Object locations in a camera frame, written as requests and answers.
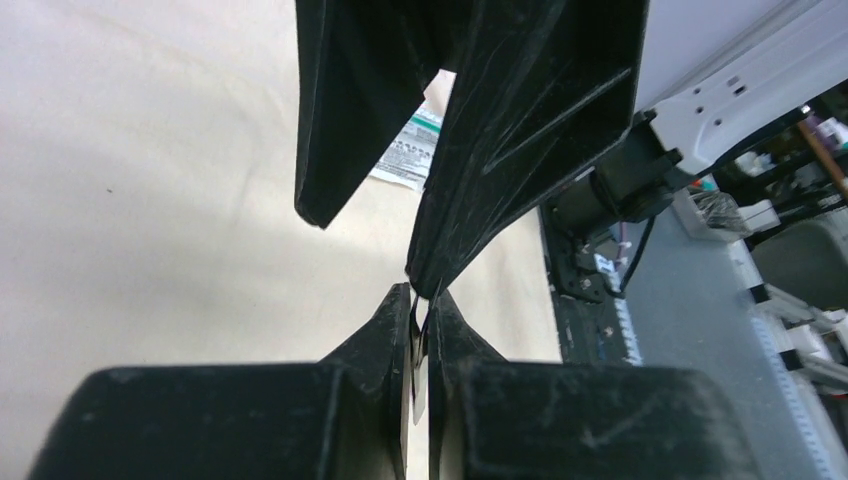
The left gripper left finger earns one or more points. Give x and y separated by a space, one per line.
342 417

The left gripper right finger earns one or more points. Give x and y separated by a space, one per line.
491 418

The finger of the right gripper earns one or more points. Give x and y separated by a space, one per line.
363 70
543 90

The green white packet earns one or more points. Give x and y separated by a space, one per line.
407 160

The beige cloth wrap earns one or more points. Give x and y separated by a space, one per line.
147 203

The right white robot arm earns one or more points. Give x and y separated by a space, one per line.
795 52

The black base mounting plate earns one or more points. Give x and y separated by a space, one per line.
592 319

